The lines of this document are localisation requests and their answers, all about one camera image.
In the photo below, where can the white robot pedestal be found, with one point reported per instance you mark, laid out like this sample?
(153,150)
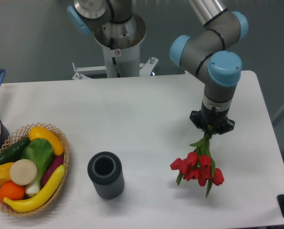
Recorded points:
(119,63)

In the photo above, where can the beige round disc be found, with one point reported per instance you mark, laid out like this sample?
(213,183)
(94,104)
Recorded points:
(23,172)

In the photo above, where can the yellow banana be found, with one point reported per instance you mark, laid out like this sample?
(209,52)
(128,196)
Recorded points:
(42,196)

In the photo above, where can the green lettuce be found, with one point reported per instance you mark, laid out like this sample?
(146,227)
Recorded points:
(40,152)

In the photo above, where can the dark green cucumber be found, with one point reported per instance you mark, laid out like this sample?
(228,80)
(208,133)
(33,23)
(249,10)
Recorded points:
(14,151)

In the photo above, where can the red tulip bouquet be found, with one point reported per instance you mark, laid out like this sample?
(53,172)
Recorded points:
(199,164)

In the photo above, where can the woven wicker basket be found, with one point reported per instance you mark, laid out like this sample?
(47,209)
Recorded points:
(23,133)

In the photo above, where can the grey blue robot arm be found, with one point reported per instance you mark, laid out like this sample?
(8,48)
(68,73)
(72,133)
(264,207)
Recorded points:
(120,32)

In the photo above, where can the yellow bell pepper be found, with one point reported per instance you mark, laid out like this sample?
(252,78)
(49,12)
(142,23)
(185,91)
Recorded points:
(5,173)

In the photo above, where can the dark grey ribbed vase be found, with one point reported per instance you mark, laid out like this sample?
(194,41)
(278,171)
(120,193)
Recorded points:
(106,173)

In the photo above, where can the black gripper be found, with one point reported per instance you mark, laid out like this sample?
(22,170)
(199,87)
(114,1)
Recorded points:
(201,119)

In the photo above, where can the purple sweet potato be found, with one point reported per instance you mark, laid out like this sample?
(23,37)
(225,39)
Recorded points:
(57,161)

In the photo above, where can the orange fruit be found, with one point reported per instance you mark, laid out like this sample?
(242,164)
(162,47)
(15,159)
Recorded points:
(12,191)

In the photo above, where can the yellow squash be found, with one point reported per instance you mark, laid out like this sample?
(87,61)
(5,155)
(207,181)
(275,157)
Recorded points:
(41,132)

